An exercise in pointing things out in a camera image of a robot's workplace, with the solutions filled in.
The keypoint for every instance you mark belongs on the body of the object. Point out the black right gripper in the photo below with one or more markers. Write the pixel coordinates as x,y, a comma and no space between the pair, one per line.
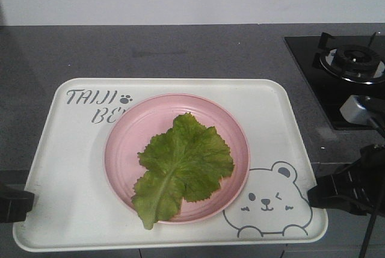
363,183

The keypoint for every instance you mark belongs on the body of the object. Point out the pink round plate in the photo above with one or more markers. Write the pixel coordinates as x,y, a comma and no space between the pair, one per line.
154,116

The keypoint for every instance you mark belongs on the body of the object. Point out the black glass gas stove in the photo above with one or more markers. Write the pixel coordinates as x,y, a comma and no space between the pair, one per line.
331,92

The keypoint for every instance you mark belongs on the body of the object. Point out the green lettuce leaf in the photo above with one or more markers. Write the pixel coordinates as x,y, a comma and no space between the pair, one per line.
186,163

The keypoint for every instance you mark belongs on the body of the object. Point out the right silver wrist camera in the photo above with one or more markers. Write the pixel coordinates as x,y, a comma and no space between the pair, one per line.
354,111

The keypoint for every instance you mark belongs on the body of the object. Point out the cream bear serving tray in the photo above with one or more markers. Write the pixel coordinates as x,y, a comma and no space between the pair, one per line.
75,207

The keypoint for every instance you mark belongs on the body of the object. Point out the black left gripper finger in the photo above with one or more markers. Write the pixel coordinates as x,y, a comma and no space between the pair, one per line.
15,204

